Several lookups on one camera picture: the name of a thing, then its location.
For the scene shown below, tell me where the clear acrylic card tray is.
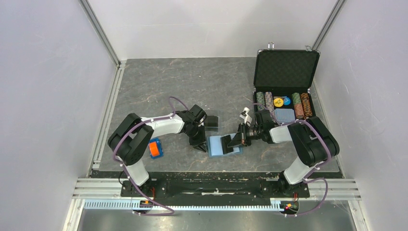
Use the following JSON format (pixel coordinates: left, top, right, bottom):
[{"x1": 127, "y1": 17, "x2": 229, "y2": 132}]
[{"x1": 204, "y1": 110, "x2": 228, "y2": 136}]

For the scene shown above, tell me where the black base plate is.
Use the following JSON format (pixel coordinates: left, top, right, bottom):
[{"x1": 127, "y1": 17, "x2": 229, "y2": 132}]
[{"x1": 140, "y1": 172, "x2": 310, "y2": 206}]

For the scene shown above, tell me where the white slotted cable duct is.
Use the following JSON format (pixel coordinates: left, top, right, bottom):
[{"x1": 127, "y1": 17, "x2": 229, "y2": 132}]
[{"x1": 83, "y1": 199, "x2": 291, "y2": 212}]

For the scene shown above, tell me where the aluminium frame post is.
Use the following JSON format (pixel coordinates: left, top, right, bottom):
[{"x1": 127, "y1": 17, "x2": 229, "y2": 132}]
[
  {"x1": 311, "y1": 0, "x2": 346, "y2": 50},
  {"x1": 79, "y1": 0, "x2": 121, "y2": 66}
]

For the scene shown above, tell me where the left aluminium frame post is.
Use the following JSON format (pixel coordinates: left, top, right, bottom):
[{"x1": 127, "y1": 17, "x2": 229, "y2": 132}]
[{"x1": 79, "y1": 0, "x2": 121, "y2": 66}]

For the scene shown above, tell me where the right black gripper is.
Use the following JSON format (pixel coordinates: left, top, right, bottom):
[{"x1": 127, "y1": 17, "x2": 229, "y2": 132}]
[{"x1": 228, "y1": 122, "x2": 263, "y2": 148}]

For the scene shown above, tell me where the blue card holder wallet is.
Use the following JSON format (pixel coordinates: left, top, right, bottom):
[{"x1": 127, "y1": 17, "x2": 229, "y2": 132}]
[{"x1": 207, "y1": 134, "x2": 243, "y2": 157}]

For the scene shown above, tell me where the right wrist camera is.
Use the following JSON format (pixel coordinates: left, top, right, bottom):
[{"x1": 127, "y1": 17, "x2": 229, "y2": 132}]
[{"x1": 239, "y1": 107, "x2": 252, "y2": 127}]

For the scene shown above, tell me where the black poker chip case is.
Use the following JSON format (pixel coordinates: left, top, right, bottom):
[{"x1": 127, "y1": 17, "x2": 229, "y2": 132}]
[{"x1": 253, "y1": 48, "x2": 320, "y2": 116}]

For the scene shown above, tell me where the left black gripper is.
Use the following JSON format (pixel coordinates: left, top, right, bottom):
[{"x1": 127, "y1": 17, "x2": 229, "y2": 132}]
[{"x1": 185, "y1": 124, "x2": 208, "y2": 153}]

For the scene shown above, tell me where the right aluminium frame post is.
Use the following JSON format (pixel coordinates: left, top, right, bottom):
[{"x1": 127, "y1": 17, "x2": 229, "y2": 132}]
[{"x1": 311, "y1": 0, "x2": 346, "y2": 50}]

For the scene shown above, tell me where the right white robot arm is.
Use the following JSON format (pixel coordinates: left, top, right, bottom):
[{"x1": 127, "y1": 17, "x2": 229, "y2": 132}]
[{"x1": 221, "y1": 108, "x2": 340, "y2": 196}]

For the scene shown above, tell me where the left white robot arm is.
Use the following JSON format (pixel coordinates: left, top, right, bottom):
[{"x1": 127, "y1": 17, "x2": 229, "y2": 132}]
[{"x1": 108, "y1": 105, "x2": 207, "y2": 196}]

